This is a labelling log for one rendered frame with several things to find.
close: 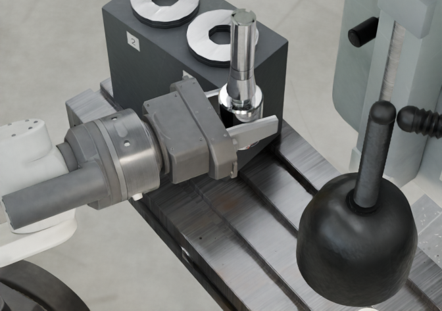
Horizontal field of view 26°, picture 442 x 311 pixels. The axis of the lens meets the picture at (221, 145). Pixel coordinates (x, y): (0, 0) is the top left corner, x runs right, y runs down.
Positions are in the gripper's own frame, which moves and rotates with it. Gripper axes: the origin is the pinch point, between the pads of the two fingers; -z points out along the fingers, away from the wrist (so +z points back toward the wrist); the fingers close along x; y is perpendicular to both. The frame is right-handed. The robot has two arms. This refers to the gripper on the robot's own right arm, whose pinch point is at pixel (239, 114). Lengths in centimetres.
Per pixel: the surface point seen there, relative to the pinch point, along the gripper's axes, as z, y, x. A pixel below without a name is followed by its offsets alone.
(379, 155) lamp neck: 9, -37, -34
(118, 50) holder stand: 4.2, 15.0, 28.1
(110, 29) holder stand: 4.6, 11.7, 28.9
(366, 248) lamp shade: 9.8, -31.4, -35.4
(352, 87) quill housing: -1.9, -19.9, -16.0
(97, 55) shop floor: -18, 118, 124
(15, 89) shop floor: 6, 118, 121
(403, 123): 8, -41, -34
